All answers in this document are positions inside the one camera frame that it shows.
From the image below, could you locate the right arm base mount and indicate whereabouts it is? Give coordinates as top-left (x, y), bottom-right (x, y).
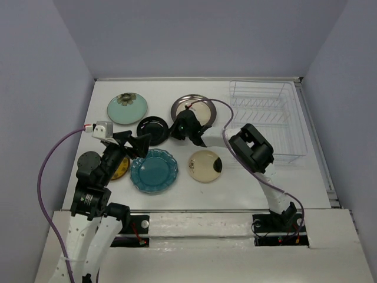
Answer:
top-left (251, 213), bottom-right (309, 247)

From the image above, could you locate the yellow amber plate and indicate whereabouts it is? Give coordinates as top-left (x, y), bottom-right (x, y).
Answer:
top-left (111, 157), bottom-right (130, 181)

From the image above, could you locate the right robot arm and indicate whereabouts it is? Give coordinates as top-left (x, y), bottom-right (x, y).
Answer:
top-left (170, 109), bottom-right (297, 231)

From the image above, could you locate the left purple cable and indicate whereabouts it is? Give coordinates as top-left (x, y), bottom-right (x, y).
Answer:
top-left (37, 124), bottom-right (92, 283)

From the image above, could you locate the brown rimmed cream plate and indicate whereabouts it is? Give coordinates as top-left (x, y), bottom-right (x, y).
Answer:
top-left (170, 94), bottom-right (217, 126)

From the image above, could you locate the light green floral plate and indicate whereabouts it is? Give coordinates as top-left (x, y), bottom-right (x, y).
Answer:
top-left (107, 93), bottom-right (148, 125)

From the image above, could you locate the teal scalloped plate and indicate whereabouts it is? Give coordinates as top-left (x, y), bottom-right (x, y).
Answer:
top-left (130, 149), bottom-right (179, 195)

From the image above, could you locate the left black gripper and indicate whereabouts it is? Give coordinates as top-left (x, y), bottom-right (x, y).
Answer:
top-left (100, 130), bottom-right (153, 185)

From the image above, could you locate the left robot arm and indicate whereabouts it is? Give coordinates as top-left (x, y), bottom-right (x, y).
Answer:
top-left (50, 131), bottom-right (151, 282)

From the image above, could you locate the white wire dish rack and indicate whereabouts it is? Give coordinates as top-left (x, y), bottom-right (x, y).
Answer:
top-left (229, 80), bottom-right (307, 163)

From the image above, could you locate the cream plate with black spot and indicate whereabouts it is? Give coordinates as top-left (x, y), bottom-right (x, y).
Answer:
top-left (188, 150), bottom-right (223, 183)

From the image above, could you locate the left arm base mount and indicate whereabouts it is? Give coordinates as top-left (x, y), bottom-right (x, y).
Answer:
top-left (111, 214), bottom-right (150, 248)

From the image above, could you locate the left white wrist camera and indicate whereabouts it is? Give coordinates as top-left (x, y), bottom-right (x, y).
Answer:
top-left (92, 121), bottom-right (113, 140)

